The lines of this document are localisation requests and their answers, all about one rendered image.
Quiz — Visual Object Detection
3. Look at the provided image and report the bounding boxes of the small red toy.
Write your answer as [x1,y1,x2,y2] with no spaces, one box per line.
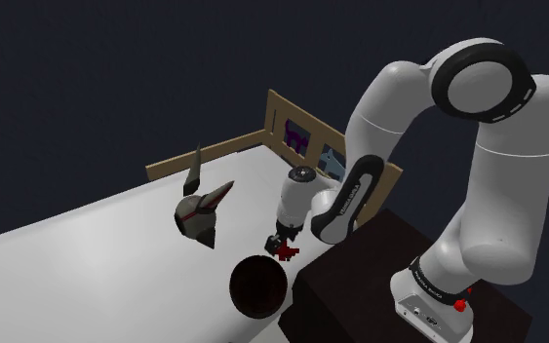
[276,239,301,263]

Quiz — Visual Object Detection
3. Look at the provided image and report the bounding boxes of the dark round bowl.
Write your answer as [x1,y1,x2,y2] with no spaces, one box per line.
[228,254,290,321]

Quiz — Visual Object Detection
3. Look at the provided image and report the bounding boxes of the grey horned helmet figure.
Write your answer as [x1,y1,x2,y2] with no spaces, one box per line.
[173,142,236,250]

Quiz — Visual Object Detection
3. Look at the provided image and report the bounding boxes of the dark robot stand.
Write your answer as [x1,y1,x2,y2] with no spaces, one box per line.
[278,207,534,343]

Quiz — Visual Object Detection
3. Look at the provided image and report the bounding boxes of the blue animal figure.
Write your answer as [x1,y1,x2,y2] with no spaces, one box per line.
[321,148,347,184]

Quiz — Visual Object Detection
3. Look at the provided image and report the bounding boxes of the purple cat figure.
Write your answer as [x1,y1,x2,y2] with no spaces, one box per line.
[284,119,310,155]

